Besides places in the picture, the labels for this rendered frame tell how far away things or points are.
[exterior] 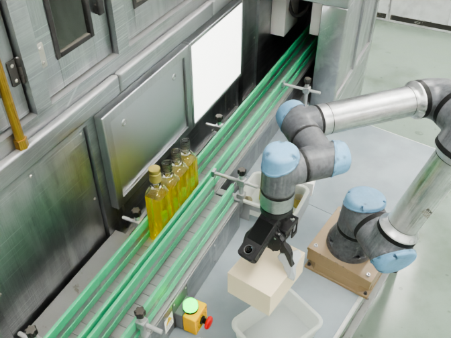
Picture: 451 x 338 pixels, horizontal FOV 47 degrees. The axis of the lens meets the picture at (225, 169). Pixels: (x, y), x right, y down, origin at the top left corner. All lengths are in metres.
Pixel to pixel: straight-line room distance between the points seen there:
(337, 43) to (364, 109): 1.09
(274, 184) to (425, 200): 0.46
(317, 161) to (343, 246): 0.60
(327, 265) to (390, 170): 0.64
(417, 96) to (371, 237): 0.42
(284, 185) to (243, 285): 0.30
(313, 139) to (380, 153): 1.15
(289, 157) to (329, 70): 1.36
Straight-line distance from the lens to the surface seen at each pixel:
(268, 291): 1.23
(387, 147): 2.31
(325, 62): 2.37
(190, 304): 1.54
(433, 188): 1.38
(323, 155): 1.10
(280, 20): 2.50
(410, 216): 1.43
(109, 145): 1.48
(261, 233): 1.17
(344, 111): 1.23
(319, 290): 1.72
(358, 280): 1.69
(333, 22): 2.29
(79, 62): 1.38
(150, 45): 1.59
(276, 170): 1.05
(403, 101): 1.31
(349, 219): 1.57
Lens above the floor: 2.11
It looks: 40 degrees down
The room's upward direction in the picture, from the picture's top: straight up
